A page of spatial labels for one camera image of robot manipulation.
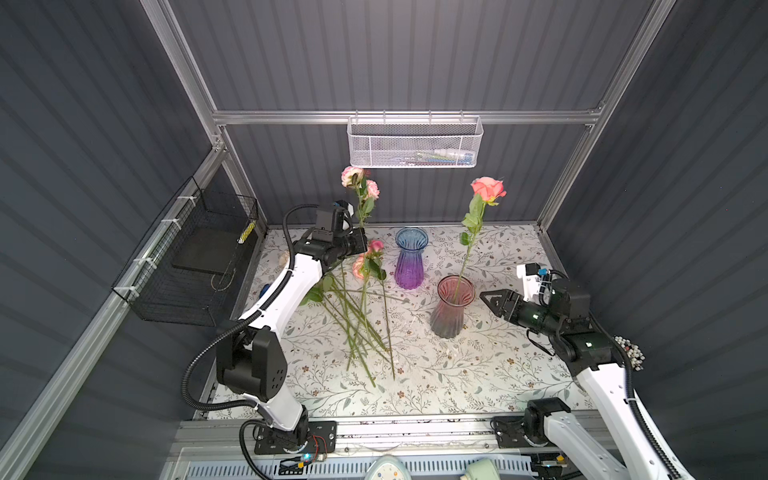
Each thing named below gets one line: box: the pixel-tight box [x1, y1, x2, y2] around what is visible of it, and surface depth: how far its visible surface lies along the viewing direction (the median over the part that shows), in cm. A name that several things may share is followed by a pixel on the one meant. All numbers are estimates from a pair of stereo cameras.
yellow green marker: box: [236, 220, 257, 244], surface depth 82 cm
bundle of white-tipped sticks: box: [613, 335, 646, 371], surface depth 70 cm
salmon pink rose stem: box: [453, 176, 507, 303], surface depth 72 cm
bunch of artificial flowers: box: [301, 240, 407, 388], surface depth 98 cm
